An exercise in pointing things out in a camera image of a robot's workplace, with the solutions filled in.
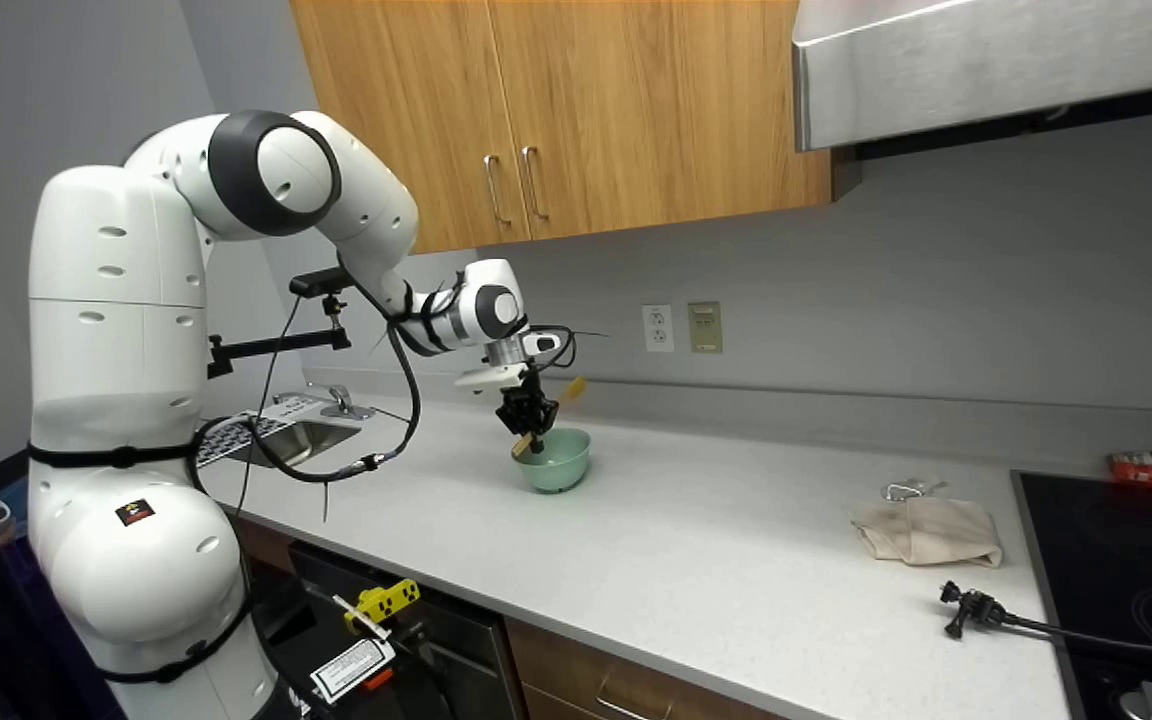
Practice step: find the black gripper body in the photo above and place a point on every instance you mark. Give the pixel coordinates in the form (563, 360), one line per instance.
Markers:
(524, 405)

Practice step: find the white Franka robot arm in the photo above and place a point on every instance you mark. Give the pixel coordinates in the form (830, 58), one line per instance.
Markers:
(108, 293)

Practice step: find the light blue bowl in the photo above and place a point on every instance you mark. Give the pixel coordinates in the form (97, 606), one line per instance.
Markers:
(563, 474)

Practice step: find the chrome sink faucet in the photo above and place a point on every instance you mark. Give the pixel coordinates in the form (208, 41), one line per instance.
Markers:
(331, 402)

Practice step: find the yellow power strip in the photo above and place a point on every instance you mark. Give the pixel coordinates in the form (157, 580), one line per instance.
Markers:
(386, 603)

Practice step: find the steel kitchen sink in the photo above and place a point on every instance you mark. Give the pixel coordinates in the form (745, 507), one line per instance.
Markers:
(300, 439)

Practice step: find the black dishwasher front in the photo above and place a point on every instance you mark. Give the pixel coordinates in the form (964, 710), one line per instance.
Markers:
(460, 661)

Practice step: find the wooden drawer front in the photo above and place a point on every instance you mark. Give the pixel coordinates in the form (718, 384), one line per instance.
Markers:
(577, 683)

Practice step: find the white labelled box device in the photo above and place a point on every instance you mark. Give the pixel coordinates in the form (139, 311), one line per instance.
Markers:
(353, 667)

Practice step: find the grey grid drying mat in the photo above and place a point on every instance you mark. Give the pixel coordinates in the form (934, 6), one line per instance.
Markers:
(239, 439)

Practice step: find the clear plastic wrapper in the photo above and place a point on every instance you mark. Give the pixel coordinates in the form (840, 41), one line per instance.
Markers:
(912, 488)

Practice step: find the beige crumpled cloth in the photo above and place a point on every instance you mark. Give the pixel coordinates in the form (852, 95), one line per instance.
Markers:
(929, 530)

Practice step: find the stainless steel range hood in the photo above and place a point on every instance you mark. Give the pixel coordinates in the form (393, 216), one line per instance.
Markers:
(1002, 65)

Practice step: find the black glass cooktop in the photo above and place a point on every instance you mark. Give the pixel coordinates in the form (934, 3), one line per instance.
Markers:
(1121, 573)

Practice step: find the small red object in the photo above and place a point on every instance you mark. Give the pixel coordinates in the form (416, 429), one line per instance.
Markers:
(1144, 474)

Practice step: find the small metal object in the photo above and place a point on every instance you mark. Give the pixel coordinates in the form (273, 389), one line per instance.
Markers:
(1144, 700)

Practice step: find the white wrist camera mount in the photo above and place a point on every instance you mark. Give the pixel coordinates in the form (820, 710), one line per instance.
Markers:
(508, 348)

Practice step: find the white wall power outlet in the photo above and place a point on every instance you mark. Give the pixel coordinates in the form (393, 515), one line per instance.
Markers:
(657, 328)

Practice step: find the black camera on boom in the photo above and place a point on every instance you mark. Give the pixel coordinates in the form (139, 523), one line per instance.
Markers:
(322, 283)

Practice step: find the wooden wall cabinet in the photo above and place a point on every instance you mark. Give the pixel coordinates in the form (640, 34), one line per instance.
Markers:
(577, 107)

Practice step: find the dark blue cart post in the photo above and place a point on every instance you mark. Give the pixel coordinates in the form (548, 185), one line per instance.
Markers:
(11, 642)

